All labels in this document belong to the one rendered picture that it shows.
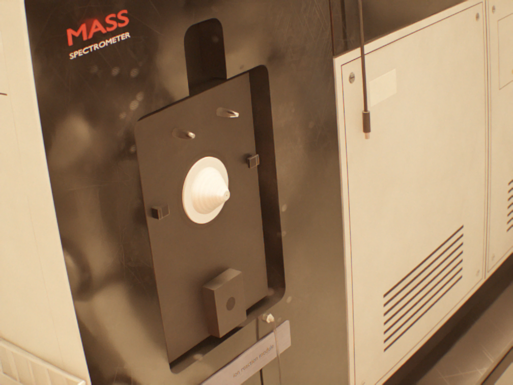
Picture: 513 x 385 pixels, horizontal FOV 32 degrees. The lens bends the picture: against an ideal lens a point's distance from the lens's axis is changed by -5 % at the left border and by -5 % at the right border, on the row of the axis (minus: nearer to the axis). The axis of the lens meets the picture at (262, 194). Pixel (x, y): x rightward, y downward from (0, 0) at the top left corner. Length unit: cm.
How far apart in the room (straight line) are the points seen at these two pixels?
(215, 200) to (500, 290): 85
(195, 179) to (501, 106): 69
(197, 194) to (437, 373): 65
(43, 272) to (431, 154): 62
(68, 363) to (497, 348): 82
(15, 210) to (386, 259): 55
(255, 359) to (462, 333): 58
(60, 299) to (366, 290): 49
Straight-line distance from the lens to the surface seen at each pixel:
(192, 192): 86
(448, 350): 146
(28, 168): 74
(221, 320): 92
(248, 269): 96
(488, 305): 157
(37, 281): 79
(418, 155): 120
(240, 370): 97
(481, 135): 137
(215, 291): 90
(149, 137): 81
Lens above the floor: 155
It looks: 24 degrees down
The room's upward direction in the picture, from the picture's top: 5 degrees counter-clockwise
